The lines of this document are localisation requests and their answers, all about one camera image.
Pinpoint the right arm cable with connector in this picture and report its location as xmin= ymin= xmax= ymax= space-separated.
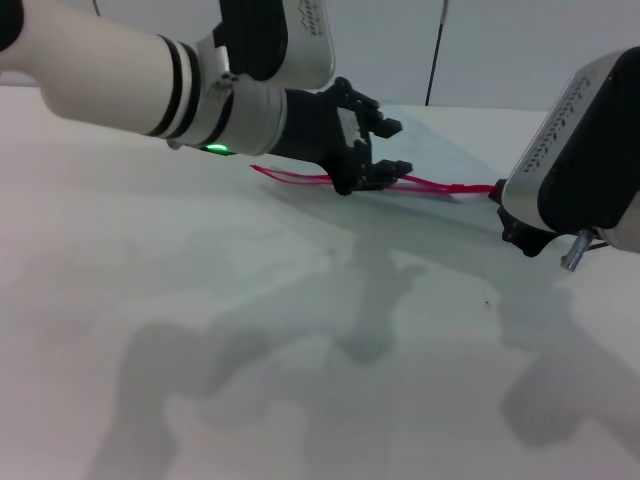
xmin=559 ymin=228 xmax=609 ymax=272

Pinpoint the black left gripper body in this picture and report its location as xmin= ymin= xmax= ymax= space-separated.
xmin=272 ymin=78 xmax=374 ymax=197

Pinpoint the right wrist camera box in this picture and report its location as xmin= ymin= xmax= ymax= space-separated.
xmin=501 ymin=46 xmax=640 ymax=237

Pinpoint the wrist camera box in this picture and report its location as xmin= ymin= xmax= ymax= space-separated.
xmin=501 ymin=46 xmax=640 ymax=237
xmin=212 ymin=0 xmax=337 ymax=92

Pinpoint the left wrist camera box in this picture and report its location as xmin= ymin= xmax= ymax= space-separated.
xmin=212 ymin=0 xmax=337 ymax=92

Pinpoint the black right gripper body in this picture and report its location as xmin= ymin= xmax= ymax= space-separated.
xmin=487 ymin=179 xmax=562 ymax=259

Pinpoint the clear document bag red zipper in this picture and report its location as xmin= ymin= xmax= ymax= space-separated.
xmin=248 ymin=105 xmax=507 ymax=236

